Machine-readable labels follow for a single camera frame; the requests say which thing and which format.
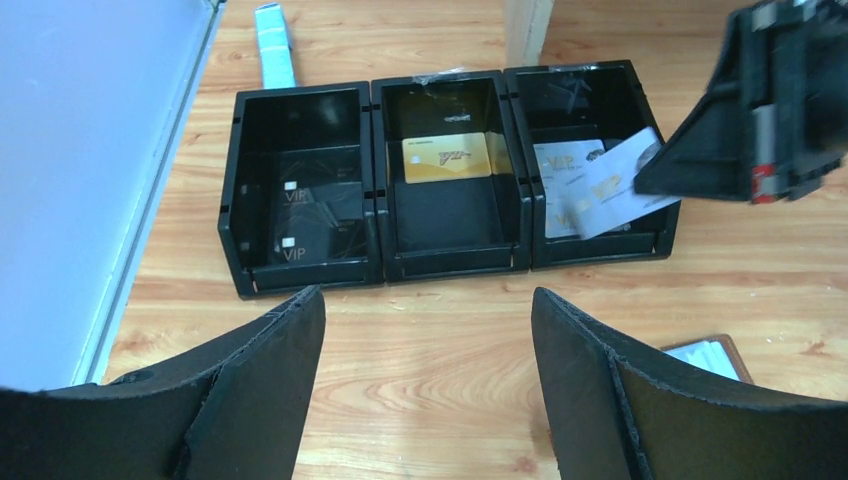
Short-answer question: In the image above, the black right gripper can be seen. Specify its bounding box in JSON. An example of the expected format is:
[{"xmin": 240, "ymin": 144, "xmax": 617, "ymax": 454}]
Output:
[{"xmin": 634, "ymin": 1, "xmax": 847, "ymax": 202}]

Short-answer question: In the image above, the black VIP card upper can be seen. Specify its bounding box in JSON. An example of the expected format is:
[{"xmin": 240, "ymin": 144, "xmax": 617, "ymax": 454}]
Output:
[{"xmin": 277, "ymin": 158, "xmax": 363, "ymax": 227}]

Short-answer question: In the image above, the silver VIP card top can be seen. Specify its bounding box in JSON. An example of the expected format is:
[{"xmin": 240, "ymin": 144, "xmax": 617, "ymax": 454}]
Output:
[{"xmin": 533, "ymin": 139, "xmax": 606, "ymax": 195}]

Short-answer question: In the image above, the silver vip card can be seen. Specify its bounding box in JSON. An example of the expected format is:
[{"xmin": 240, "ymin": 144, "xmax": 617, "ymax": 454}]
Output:
[
  {"xmin": 545, "ymin": 192, "xmax": 592, "ymax": 239},
  {"xmin": 533, "ymin": 139, "xmax": 606, "ymax": 195},
  {"xmin": 567, "ymin": 127, "xmax": 680, "ymax": 239}
]

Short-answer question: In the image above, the gold credit card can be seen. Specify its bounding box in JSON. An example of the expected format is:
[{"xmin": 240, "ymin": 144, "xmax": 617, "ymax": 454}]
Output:
[{"xmin": 401, "ymin": 132, "xmax": 492, "ymax": 184}]

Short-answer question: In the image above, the blue plastic strip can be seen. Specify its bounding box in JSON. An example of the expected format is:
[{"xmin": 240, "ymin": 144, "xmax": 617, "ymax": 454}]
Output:
[{"xmin": 254, "ymin": 3, "xmax": 297, "ymax": 89}]

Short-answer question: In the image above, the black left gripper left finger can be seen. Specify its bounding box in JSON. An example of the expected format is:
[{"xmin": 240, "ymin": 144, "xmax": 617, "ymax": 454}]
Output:
[{"xmin": 1, "ymin": 286, "xmax": 326, "ymax": 479}]

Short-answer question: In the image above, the brown leather card holder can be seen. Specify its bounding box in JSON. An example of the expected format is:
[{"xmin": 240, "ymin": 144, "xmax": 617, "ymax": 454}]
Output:
[{"xmin": 660, "ymin": 334, "xmax": 754, "ymax": 384}]

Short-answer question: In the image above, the black VIP card lower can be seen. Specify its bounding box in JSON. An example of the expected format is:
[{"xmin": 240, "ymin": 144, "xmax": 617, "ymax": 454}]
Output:
[{"xmin": 271, "ymin": 218, "xmax": 366, "ymax": 263}]

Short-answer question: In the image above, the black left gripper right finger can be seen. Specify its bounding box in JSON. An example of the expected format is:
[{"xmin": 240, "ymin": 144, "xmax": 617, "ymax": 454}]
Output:
[{"xmin": 531, "ymin": 288, "xmax": 847, "ymax": 479}]

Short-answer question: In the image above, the black three-compartment tray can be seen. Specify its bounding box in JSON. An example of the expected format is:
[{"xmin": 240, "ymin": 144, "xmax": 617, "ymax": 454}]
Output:
[{"xmin": 218, "ymin": 60, "xmax": 679, "ymax": 299}]

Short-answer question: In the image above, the black vip card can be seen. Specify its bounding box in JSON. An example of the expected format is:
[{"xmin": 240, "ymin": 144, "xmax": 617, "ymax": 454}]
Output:
[
  {"xmin": 271, "ymin": 218, "xmax": 366, "ymax": 263},
  {"xmin": 277, "ymin": 158, "xmax": 363, "ymax": 227}
]

